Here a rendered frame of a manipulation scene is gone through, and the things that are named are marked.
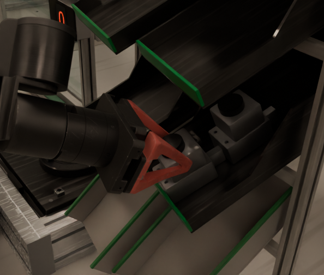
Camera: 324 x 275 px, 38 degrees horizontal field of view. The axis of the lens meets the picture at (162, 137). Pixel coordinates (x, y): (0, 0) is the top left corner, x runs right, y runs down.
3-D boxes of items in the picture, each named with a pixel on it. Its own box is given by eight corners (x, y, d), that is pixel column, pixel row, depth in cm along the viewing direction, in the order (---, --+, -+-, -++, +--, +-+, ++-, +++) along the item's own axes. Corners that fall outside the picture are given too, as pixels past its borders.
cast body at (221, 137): (233, 165, 56) (217, 126, 51) (213, 147, 59) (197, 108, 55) (287, 126, 57) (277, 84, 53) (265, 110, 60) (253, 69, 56)
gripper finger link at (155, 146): (185, 119, 55) (115, 101, 50) (213, 153, 50) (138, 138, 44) (160, 165, 57) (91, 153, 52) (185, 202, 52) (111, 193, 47)
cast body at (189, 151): (174, 204, 55) (153, 168, 51) (159, 182, 59) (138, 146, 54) (233, 168, 56) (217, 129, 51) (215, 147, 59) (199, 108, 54)
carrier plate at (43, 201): (46, 218, 87) (45, 210, 86) (-1, 156, 103) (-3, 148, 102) (150, 173, 99) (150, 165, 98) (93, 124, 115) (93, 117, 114)
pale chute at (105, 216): (111, 275, 72) (90, 268, 69) (83, 221, 81) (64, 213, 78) (232, 138, 69) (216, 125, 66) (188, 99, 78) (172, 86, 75)
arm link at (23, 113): (-18, 150, 45) (-2, 149, 40) (-6, 79, 45) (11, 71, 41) (51, 160, 48) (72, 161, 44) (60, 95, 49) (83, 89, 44)
